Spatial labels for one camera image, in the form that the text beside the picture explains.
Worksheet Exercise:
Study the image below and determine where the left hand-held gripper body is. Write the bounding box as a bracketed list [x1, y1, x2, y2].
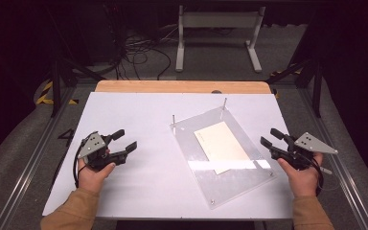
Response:
[77, 131, 125, 172]

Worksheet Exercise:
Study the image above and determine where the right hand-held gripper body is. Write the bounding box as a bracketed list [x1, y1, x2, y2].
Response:
[269, 131, 339, 171]

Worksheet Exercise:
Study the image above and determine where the beige paper card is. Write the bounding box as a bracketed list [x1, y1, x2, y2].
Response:
[194, 121, 257, 175]

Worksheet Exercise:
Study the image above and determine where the clear acrylic frame with posts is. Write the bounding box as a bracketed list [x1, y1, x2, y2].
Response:
[170, 97, 278, 211]

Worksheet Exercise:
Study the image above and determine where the person's left hand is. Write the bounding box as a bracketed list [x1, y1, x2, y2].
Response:
[78, 149, 117, 195]

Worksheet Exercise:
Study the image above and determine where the person's right hand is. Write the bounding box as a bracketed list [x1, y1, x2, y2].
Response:
[276, 151, 324, 197]

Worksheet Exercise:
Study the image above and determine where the white board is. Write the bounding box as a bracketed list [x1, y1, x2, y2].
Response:
[41, 91, 297, 221]

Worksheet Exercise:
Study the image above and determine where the black metal stand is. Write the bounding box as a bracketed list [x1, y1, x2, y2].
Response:
[265, 58, 324, 119]
[49, 56, 107, 119]

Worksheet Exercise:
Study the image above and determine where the white metal stand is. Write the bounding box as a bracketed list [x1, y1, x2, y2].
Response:
[174, 4, 267, 74]

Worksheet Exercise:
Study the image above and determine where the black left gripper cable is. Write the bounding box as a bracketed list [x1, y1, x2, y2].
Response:
[73, 147, 87, 189]

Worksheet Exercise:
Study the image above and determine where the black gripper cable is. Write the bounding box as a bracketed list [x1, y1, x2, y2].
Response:
[73, 147, 87, 189]
[310, 153, 326, 196]

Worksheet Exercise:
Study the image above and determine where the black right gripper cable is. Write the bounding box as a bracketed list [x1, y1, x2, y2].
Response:
[310, 153, 326, 196]

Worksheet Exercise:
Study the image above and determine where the aluminium floor rail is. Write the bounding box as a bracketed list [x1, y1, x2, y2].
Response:
[0, 85, 80, 230]
[296, 85, 368, 230]

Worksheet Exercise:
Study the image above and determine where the bundle of black floor cables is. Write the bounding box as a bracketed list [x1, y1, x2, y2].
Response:
[103, 3, 180, 81]

